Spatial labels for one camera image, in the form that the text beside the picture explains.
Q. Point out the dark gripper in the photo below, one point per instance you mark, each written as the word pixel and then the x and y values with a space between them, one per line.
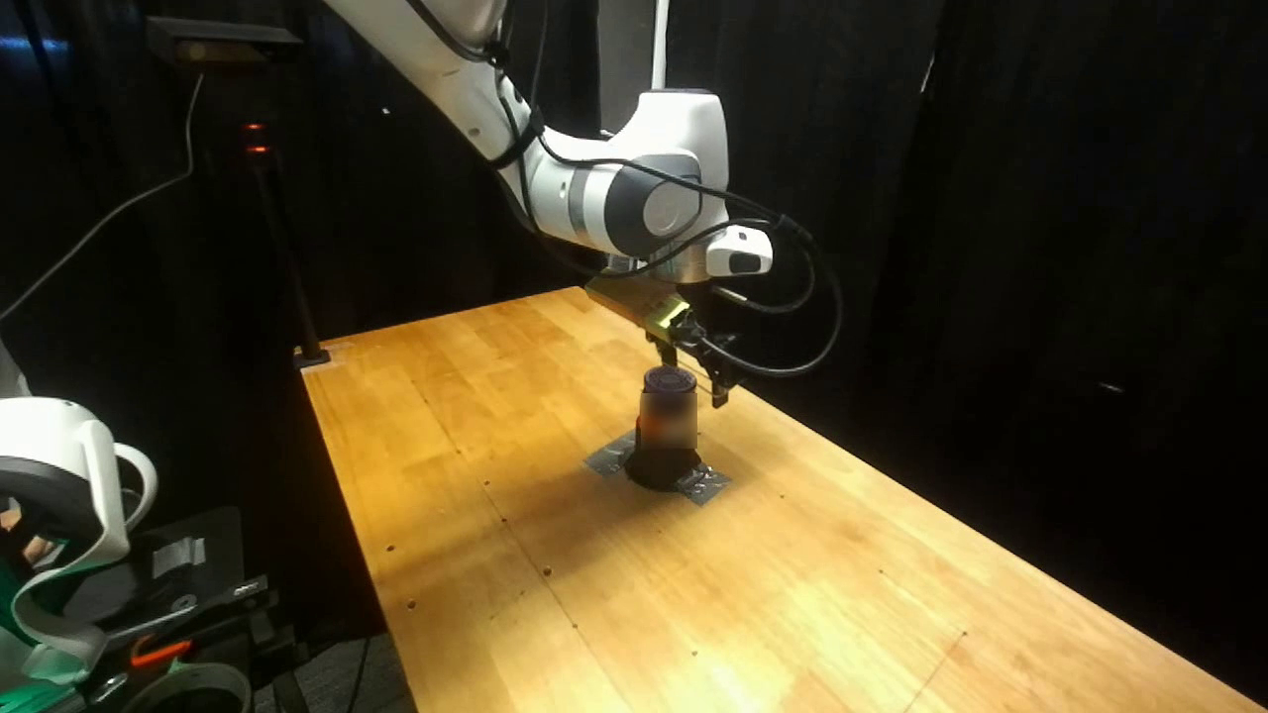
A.
pixel 638 303

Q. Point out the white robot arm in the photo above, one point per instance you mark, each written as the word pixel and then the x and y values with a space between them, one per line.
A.
pixel 620 200

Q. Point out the small grey square pad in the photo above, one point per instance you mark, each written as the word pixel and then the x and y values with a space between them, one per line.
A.
pixel 708 485

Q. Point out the silver vertical metal pole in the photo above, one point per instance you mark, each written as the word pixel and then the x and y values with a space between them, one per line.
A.
pixel 661 42

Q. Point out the black curtain backdrop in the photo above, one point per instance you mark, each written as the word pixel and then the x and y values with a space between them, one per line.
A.
pixel 1054 200

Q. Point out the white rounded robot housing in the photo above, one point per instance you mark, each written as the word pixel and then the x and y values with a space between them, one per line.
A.
pixel 60 449

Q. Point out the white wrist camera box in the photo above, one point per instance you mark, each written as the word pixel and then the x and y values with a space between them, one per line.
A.
pixel 740 250

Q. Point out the black camera tripod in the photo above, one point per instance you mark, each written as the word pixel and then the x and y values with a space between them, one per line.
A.
pixel 272 205

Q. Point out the black metal mount base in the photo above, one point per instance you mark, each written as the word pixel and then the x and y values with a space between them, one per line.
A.
pixel 198 579

